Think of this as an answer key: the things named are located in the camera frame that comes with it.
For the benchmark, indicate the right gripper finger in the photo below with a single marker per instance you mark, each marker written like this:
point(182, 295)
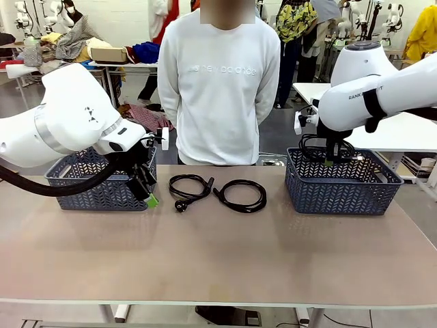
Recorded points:
point(329, 163)
point(339, 150)

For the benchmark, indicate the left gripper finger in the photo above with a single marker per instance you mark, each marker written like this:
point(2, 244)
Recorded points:
point(150, 176)
point(152, 201)

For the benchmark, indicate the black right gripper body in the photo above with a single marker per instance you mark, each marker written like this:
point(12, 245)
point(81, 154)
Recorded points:
point(333, 135)

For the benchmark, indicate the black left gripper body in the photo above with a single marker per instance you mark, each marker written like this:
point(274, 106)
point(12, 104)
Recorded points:
point(147, 157)

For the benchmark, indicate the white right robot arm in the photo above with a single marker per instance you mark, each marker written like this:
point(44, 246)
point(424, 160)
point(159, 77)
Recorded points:
point(351, 102)

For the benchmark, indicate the person right forearm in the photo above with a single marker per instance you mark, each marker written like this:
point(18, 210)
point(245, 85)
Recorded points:
point(165, 109)

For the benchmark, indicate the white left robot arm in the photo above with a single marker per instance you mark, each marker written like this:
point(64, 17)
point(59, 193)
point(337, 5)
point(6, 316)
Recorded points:
point(68, 112)

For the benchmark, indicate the grey plastic lattice basket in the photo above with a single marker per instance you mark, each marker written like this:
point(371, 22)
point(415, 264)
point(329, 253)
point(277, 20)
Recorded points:
point(95, 198)
point(341, 194)

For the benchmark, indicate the red plaid cloth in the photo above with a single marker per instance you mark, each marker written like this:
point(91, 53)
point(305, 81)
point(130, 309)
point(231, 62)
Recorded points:
point(147, 116)

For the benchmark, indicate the empty white side table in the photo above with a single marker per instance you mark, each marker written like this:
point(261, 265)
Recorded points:
point(392, 136)

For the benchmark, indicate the person in white sweatshirt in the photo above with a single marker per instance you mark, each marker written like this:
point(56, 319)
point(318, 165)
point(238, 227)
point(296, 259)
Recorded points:
point(218, 102)

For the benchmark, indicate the person in grey shirt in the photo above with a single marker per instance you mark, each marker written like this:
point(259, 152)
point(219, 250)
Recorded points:
point(326, 34)

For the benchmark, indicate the blue cloth heap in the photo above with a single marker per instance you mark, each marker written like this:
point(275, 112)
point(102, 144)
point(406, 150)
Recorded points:
point(147, 51)

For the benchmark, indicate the brown cardboard box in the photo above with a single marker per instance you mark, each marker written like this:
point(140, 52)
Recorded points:
point(109, 55)

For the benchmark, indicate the white table leg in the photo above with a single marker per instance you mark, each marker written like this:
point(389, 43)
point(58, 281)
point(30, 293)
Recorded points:
point(119, 312)
point(309, 317)

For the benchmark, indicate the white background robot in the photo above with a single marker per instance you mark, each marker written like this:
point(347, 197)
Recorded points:
point(56, 10)
point(348, 15)
point(392, 17)
point(22, 13)

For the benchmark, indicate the person in yellow patterned shirt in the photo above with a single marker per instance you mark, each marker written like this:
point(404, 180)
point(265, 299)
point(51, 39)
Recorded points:
point(293, 20)

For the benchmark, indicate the person in red vest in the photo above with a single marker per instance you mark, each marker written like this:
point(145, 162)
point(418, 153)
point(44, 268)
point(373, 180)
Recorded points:
point(160, 20)

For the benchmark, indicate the pile of mixed clothes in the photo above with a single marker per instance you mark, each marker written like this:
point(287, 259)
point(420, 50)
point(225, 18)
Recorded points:
point(68, 44)

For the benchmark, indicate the yellow garment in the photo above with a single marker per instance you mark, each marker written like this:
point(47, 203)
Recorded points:
point(423, 30)

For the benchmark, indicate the white table with clothes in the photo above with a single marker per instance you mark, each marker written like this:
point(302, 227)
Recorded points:
point(20, 70)

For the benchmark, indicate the person with face mask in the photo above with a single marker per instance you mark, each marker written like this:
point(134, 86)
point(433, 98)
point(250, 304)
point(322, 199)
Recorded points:
point(76, 13)

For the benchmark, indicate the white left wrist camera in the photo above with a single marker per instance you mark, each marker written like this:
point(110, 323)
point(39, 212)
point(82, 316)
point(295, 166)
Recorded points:
point(165, 138)

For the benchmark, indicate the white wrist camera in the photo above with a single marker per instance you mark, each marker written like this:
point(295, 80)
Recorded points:
point(298, 123)
point(165, 138)

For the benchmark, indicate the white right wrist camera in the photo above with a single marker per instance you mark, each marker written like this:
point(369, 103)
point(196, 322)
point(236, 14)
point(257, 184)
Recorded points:
point(298, 123)

